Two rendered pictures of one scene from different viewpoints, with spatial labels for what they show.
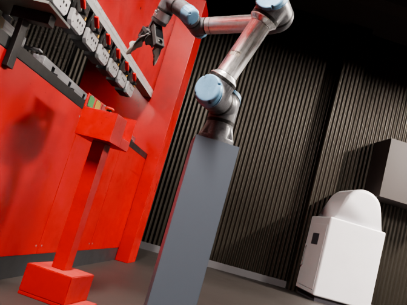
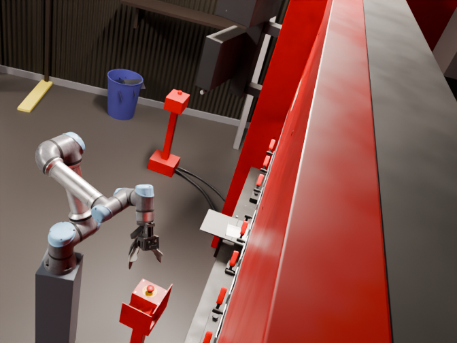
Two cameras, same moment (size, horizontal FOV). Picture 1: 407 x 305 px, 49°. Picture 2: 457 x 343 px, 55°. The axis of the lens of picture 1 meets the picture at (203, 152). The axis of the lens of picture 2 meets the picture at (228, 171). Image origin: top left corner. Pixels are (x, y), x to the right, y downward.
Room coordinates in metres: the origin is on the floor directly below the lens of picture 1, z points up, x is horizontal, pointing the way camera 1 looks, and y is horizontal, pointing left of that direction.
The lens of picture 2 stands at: (3.27, 0.53, 2.57)
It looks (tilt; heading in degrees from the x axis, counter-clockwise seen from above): 34 degrees down; 176
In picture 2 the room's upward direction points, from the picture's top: 17 degrees clockwise
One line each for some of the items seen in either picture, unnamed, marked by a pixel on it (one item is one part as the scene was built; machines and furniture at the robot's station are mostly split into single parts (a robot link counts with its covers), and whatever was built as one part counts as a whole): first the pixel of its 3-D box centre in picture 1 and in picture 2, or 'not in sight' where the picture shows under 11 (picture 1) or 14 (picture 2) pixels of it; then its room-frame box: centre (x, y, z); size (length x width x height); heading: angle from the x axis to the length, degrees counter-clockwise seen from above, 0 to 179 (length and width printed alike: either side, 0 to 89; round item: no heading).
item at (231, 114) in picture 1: (224, 105); (62, 238); (1.79, -0.03, 0.94); 0.13 x 0.12 x 0.14; 154
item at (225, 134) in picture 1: (217, 132); (60, 256); (1.80, -0.03, 0.82); 0.15 x 0.15 x 0.10
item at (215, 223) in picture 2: (25, 8); (227, 227); (1.48, 0.73, 1.00); 0.26 x 0.18 x 0.01; 82
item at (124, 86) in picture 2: not in sight; (125, 94); (-1.07, -0.51, 0.24); 0.42 x 0.38 x 0.49; 96
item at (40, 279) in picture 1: (62, 285); not in sight; (1.88, 0.40, 0.06); 0.25 x 0.20 x 0.12; 76
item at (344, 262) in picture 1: (341, 245); not in sight; (5.11, -1.80, 0.66); 0.68 x 0.56 x 1.31; 96
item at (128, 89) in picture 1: (126, 82); not in sight; (3.06, 0.66, 1.26); 0.15 x 0.09 x 0.17; 172
